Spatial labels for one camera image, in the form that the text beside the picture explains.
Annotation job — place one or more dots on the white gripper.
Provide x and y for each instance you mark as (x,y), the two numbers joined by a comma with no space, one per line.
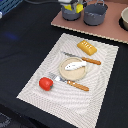
(72,2)

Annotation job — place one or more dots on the toy bread loaf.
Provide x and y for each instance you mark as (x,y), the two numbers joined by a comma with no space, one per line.
(87,47)

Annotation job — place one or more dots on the red toy tomato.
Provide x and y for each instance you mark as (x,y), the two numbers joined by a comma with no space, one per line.
(45,83)

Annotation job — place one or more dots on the yellow butter box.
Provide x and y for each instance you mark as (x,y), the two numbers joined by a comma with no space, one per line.
(78,8)

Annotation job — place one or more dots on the left grey toy pot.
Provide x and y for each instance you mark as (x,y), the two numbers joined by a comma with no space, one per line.
(70,15)

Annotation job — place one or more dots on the grey toy pot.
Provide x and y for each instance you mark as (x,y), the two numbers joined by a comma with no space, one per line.
(94,14)
(70,15)

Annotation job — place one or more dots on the right grey toy pot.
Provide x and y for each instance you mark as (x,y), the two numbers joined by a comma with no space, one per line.
(94,14)

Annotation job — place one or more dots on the beige bowl at edge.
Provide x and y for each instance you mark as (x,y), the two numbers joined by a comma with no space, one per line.
(124,16)

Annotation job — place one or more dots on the round wooden plate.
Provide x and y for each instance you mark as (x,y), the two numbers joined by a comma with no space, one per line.
(73,74)

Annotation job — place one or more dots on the woven beige placemat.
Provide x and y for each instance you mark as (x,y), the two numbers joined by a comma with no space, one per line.
(75,106)

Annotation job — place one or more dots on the knife with wooden handle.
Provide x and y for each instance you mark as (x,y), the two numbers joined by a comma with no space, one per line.
(83,58)

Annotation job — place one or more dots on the fork with wooden handle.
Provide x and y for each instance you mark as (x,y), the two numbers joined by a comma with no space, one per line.
(72,83)

